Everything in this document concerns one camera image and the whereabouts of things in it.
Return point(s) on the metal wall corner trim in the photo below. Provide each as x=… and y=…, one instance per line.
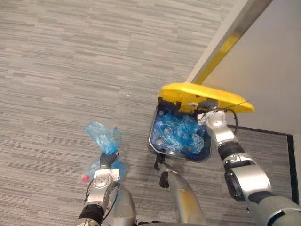
x=223, y=44

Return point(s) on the silver robot left leg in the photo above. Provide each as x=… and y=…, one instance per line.
x=124, y=207

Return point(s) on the black trash can pedal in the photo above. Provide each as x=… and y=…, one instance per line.
x=158, y=162

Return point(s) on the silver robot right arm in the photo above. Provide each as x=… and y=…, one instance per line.
x=242, y=174

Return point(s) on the blue plastic rubbish bag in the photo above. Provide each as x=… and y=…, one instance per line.
x=105, y=141

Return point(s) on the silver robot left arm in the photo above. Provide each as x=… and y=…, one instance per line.
x=100, y=188

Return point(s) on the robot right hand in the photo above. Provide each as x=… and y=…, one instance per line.
x=208, y=103

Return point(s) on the yellow trash can lid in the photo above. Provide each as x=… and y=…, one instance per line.
x=207, y=93

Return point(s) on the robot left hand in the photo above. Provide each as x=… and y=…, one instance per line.
x=107, y=160

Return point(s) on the blue trash can liner bag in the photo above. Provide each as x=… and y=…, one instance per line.
x=174, y=134

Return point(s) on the dark grey trash can body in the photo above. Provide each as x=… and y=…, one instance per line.
x=207, y=150

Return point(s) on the black baseboard strip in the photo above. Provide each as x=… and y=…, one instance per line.
x=292, y=164

